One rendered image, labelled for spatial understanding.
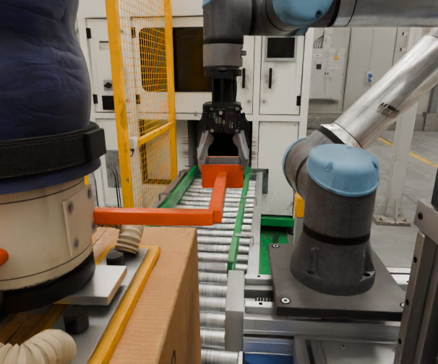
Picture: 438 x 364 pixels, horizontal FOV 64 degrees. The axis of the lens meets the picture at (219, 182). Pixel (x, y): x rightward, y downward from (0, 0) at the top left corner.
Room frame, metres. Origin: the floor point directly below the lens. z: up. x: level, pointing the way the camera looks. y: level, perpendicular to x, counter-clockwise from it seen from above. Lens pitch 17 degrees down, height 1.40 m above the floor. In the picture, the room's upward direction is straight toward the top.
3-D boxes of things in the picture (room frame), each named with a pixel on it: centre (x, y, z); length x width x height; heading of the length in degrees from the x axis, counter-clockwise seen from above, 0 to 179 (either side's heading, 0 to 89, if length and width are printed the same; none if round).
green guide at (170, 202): (2.16, 0.34, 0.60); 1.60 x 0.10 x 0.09; 173
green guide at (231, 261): (2.09, -0.19, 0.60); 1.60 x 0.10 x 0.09; 173
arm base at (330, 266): (0.58, -0.21, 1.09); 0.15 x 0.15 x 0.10
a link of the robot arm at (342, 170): (0.58, -0.21, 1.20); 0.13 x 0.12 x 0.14; 4
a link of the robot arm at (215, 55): (0.70, -0.01, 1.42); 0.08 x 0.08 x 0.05
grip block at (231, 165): (0.72, -0.01, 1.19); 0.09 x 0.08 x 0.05; 86
